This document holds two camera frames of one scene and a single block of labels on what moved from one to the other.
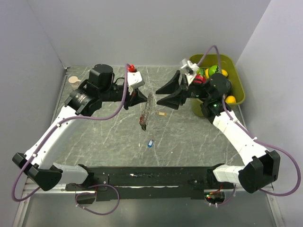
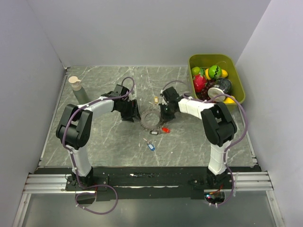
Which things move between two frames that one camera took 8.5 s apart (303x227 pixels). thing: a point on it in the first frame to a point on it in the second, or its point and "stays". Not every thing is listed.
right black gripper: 179,98 to 164,117
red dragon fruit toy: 200,79 stays
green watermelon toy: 212,70 stays
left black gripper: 137,98 to 133,112
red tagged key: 141,121 to 166,130
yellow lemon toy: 224,73 stays
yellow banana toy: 230,99 stays
